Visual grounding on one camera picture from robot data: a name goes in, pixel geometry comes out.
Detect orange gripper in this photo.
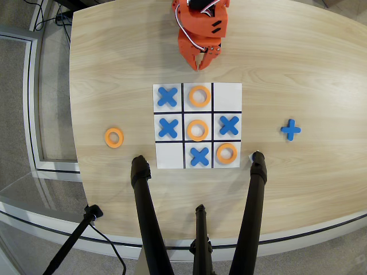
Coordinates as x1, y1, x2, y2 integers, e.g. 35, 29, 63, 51
177, 7, 229, 72

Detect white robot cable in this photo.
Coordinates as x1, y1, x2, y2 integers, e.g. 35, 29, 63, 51
174, 2, 216, 54

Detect black stand cable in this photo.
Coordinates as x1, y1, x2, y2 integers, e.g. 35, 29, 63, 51
88, 223, 127, 275

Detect blue foam X piece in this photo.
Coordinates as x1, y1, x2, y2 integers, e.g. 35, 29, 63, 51
280, 119, 302, 142
219, 115, 240, 136
157, 87, 178, 108
158, 117, 179, 138
190, 147, 210, 167

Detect black floor cables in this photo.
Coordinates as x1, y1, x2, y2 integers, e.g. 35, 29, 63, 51
33, 0, 72, 44

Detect grey metal glass panel frame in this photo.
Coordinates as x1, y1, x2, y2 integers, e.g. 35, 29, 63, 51
0, 25, 81, 174

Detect thin black tripod leg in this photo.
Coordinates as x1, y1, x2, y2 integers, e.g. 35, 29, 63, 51
189, 204, 214, 275

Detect thick black tripod leg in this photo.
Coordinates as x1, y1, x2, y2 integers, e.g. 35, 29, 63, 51
130, 155, 175, 275
228, 151, 268, 275

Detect orange foam ring piece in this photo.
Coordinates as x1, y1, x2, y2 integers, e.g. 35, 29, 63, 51
186, 119, 209, 142
104, 127, 124, 149
188, 85, 212, 108
216, 142, 239, 164

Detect white tic-tac-toe board sheet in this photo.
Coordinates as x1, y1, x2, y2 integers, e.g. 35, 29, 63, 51
153, 82, 243, 170

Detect black stand pole with clamp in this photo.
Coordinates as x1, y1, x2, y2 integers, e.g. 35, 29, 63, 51
42, 204, 104, 275

